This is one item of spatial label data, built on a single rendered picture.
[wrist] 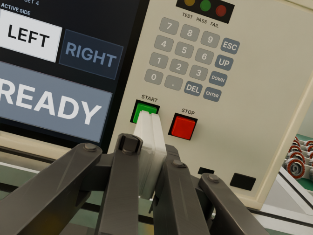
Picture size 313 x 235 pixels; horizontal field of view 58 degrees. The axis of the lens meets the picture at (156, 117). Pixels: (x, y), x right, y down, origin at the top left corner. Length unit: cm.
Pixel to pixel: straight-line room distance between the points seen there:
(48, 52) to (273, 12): 20
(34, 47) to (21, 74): 3
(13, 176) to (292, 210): 29
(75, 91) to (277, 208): 25
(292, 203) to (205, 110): 18
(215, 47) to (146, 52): 6
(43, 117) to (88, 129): 4
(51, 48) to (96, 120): 7
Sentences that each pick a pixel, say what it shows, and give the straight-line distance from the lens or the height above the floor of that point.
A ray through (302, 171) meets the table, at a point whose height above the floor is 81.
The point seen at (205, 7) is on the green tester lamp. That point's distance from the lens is 26.
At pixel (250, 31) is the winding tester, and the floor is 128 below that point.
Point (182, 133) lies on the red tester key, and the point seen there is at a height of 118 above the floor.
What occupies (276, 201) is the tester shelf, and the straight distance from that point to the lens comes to 37.
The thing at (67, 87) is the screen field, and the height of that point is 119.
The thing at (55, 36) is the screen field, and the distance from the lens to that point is 26.
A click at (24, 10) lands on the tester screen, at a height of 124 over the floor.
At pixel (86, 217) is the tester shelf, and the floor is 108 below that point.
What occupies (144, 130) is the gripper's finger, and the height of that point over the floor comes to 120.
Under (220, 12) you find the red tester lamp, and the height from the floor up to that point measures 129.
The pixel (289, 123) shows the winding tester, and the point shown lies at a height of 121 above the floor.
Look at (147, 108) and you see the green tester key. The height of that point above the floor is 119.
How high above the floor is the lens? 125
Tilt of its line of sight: 16 degrees down
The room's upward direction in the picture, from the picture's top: 18 degrees clockwise
